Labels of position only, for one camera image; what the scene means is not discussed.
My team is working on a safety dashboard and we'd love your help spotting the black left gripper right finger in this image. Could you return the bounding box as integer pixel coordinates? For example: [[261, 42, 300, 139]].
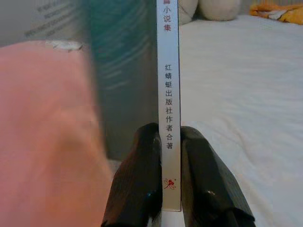
[[180, 125, 257, 227]]

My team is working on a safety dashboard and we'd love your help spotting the cream plush toy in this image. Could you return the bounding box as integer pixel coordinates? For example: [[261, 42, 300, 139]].
[[177, 0, 242, 26]]

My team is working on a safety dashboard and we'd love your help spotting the white quilted mattress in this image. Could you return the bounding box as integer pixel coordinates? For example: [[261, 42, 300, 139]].
[[107, 14, 303, 227]]

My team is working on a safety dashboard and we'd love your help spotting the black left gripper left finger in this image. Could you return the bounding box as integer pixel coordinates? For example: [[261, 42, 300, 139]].
[[101, 122, 164, 227]]

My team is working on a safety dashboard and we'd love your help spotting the yellow cartoon egg blanket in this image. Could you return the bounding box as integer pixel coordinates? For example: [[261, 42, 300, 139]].
[[250, 2, 303, 26]]

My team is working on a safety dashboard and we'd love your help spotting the dark red cover book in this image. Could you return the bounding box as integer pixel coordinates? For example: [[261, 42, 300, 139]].
[[80, 0, 186, 227]]

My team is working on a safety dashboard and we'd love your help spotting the pink embroidered plush pillow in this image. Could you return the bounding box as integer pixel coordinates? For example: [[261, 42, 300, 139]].
[[0, 40, 114, 227]]

